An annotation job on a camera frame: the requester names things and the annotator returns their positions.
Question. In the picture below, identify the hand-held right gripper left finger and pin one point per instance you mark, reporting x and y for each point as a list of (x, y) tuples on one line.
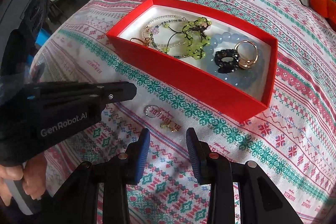
[(143, 158)]

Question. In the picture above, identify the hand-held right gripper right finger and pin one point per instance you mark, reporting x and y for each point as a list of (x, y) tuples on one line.
[(193, 158)]

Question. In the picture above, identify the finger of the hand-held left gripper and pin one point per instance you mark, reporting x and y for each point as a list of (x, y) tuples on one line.
[(120, 91)]

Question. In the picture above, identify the gold bead earring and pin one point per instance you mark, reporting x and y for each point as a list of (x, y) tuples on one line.
[(164, 126)]

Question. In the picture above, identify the red cardboard box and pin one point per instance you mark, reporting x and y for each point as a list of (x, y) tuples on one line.
[(197, 87)]

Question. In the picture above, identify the person's left hand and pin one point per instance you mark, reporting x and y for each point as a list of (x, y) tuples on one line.
[(31, 174)]

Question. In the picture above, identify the blue plastic stool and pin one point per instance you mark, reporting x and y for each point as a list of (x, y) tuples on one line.
[(42, 37)]

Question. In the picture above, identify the patterned bed sheet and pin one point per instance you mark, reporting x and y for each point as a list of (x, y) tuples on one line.
[(288, 134)]

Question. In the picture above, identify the orange plush toy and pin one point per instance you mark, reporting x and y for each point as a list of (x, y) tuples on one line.
[(324, 5)]

